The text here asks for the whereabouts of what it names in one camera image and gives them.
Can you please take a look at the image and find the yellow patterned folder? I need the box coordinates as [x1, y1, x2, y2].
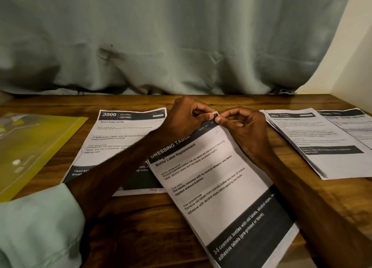
[0, 113, 88, 203]

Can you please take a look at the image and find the pale green curtain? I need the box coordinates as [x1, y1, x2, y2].
[0, 0, 355, 96]

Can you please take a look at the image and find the wash baby bottle paper stack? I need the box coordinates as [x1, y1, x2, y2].
[62, 107, 168, 197]

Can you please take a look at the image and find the person's right forearm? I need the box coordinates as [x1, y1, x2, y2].
[256, 154, 372, 268]

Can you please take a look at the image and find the person's right hand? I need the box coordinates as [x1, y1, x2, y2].
[215, 107, 274, 164]

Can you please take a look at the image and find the person's left forearm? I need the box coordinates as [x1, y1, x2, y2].
[0, 134, 175, 268]

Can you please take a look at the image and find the person's left hand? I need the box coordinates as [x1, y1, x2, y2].
[157, 96, 219, 144]

